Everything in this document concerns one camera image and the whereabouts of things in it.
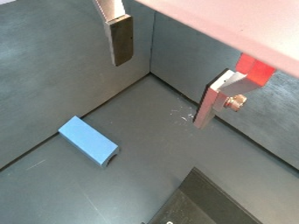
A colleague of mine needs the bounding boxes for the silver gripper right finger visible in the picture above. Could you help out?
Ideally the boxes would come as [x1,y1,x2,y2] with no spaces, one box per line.
[194,53,277,129]

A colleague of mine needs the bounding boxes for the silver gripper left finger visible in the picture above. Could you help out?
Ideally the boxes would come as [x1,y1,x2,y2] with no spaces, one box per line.
[92,0,134,67]

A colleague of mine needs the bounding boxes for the black curved fixture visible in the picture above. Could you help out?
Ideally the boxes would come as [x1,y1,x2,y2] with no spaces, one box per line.
[147,167,263,224]

